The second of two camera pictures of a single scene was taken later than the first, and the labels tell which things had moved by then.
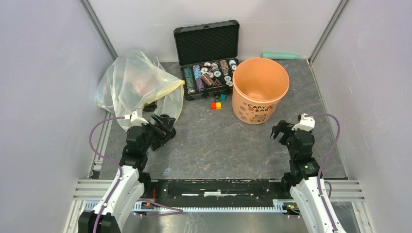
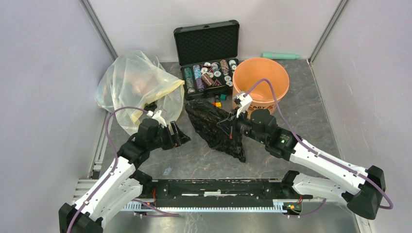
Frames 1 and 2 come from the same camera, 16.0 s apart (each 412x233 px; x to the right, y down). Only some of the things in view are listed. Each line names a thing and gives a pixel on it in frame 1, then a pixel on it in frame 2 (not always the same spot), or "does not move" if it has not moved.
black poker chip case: x=207 y=54 does not move
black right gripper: x=283 y=126 -> x=230 y=124
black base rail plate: x=214 y=193 does not move
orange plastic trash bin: x=258 y=85 does not move
